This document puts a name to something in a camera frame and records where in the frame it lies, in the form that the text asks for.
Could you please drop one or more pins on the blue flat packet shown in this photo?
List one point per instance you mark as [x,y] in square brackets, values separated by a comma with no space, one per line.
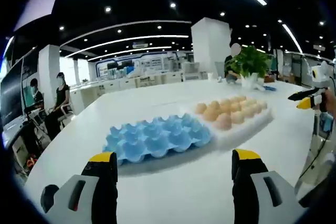
[270,88]

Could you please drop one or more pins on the row of white cabinets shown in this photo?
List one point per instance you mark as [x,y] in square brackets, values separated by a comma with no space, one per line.
[157,79]

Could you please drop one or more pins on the person's right hand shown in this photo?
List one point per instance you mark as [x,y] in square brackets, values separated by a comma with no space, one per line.
[330,103]

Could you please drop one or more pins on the white square pillar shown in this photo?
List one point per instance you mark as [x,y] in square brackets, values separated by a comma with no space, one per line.
[50,69]
[210,45]

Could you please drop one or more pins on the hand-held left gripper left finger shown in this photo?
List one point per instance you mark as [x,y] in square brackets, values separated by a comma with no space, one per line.
[105,195]

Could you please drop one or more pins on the white table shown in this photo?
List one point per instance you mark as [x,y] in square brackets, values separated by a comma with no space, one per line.
[170,195]

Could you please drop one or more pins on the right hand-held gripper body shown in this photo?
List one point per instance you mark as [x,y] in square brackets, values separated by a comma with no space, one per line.
[321,75]

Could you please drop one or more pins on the white plant pot wrap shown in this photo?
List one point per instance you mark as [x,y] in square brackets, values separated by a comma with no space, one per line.
[252,82]

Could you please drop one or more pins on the ceiling air conditioner unit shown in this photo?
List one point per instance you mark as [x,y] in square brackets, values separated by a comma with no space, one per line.
[140,44]

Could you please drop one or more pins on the white chair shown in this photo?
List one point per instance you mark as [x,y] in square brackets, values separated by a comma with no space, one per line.
[65,108]

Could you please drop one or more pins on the blue egg tray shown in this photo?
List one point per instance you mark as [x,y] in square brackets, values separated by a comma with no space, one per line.
[157,134]

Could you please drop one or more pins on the large dark tilted screen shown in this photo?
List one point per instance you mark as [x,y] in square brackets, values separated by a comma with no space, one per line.
[11,95]

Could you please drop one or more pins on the green potted plant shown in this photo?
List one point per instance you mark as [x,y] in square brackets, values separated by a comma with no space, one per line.
[252,61]

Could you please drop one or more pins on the grey rounded object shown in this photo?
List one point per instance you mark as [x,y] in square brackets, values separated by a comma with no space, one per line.
[231,79]

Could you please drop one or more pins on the cluster of brown eggs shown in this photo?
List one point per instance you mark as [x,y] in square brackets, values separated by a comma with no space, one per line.
[223,121]

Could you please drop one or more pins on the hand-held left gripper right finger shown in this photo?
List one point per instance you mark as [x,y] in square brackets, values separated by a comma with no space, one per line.
[244,195]

